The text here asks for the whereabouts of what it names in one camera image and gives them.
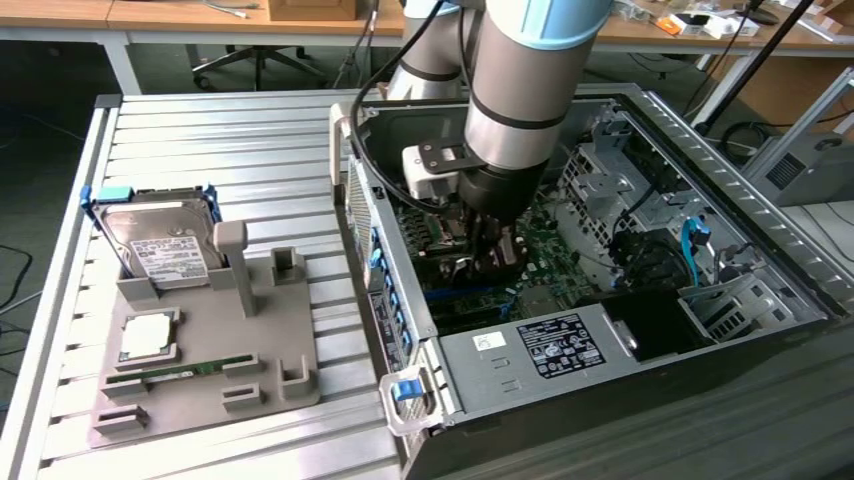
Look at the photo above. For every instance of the perforated metal disk bay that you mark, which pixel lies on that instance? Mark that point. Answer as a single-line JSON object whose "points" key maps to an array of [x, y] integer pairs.
{"points": [[601, 150]]}

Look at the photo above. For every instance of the silver CPU chip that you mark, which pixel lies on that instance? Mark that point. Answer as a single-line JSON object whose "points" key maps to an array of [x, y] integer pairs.
{"points": [[147, 335]]}

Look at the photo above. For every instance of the green RAM stick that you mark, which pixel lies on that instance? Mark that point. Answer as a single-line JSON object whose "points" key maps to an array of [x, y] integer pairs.
{"points": [[187, 372]]}

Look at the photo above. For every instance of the brown cardboard box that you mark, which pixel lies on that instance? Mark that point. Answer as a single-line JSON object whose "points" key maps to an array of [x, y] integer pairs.
{"points": [[314, 10]]}

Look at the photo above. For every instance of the grey chipset heatsink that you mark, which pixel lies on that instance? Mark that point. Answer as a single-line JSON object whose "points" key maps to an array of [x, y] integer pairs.
{"points": [[544, 300]]}

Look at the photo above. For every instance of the blue case latch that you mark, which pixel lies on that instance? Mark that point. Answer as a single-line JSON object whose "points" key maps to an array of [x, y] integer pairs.
{"points": [[405, 391]]}

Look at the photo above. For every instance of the grey parts rack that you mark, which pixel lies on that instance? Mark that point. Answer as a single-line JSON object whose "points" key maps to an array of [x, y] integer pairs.
{"points": [[207, 340]]}

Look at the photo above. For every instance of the open black PC case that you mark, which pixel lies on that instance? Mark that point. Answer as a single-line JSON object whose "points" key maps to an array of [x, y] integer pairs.
{"points": [[768, 380]]}

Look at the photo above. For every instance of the black tripod pole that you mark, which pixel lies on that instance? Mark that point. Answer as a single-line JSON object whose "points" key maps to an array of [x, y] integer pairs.
{"points": [[749, 70]]}

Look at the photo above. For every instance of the wooden desk with side panel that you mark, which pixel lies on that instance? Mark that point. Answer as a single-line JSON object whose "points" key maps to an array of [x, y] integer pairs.
{"points": [[794, 85]]}

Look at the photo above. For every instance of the blue expansion slot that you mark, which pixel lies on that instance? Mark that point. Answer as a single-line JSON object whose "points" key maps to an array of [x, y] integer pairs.
{"points": [[461, 292]]}

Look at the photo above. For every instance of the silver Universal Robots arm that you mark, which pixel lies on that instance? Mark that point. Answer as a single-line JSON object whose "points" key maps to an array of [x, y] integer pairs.
{"points": [[528, 75]]}

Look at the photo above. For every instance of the green motherboard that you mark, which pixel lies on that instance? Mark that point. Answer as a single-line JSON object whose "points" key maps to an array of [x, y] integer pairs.
{"points": [[554, 255]]}

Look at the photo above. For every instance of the black graphics card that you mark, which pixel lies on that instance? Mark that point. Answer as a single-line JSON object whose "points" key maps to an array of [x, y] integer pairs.
{"points": [[447, 270]]}

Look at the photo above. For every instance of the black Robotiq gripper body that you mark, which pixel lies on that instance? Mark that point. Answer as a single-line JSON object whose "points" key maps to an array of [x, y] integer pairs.
{"points": [[501, 195]]}

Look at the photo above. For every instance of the black monitor stand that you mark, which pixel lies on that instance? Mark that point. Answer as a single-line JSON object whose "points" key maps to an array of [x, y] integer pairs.
{"points": [[761, 15]]}

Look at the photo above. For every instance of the black white desk gadget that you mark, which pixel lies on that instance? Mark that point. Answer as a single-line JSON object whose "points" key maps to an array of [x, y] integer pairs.
{"points": [[688, 22]]}

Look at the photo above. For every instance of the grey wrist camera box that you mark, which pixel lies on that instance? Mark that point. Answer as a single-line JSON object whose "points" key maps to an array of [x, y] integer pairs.
{"points": [[427, 175]]}

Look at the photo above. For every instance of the blue disk caddy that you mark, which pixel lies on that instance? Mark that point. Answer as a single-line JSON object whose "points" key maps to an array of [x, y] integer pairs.
{"points": [[117, 194]]}

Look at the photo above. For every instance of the grey metal cabinet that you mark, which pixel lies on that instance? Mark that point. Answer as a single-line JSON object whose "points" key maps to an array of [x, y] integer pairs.
{"points": [[821, 170]]}

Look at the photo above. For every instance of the wooden desk with white legs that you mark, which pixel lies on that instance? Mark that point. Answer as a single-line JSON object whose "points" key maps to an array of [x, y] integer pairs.
{"points": [[41, 15]]}

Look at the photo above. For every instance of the small white box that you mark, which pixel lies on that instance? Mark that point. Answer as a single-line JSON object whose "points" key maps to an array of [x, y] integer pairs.
{"points": [[730, 29]]}

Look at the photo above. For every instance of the silver metal drive bracket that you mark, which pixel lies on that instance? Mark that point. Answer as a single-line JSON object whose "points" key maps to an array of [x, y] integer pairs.
{"points": [[734, 310]]}

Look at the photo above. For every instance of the black office chair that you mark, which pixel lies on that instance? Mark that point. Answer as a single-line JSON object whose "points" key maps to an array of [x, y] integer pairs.
{"points": [[257, 60]]}

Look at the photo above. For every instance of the grey power supply unit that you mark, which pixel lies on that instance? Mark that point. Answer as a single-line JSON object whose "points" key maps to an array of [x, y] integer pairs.
{"points": [[494, 380]]}

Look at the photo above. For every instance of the silver hard disk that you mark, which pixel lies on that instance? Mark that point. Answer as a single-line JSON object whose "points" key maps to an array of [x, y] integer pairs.
{"points": [[154, 230]]}

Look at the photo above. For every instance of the black expansion slot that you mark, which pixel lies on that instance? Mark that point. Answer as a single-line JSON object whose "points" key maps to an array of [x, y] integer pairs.
{"points": [[468, 315]]}

